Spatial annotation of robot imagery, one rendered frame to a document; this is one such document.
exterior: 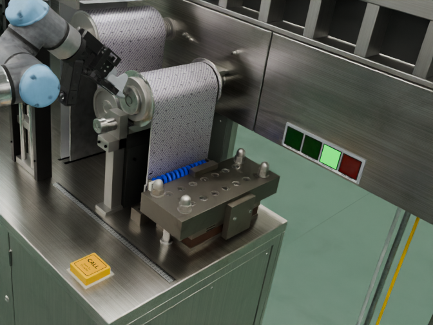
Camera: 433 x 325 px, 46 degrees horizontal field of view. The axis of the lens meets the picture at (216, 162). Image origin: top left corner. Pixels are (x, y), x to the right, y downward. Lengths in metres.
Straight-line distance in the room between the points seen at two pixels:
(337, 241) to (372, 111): 1.95
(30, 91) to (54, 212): 0.59
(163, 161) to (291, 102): 0.39
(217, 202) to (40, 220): 0.49
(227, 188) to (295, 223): 1.81
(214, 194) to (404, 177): 0.49
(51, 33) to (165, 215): 0.52
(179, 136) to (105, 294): 0.47
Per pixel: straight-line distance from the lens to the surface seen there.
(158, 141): 1.38
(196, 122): 1.46
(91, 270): 1.29
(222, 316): 1.60
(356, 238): 3.26
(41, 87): 1.00
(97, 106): 1.51
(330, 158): 1.37
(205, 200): 1.37
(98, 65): 1.23
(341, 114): 1.34
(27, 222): 1.48
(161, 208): 1.32
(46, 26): 1.13
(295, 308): 2.64
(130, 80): 1.34
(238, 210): 1.41
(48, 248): 1.39
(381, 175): 1.32
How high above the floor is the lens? 1.78
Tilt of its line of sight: 29 degrees down
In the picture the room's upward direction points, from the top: 9 degrees clockwise
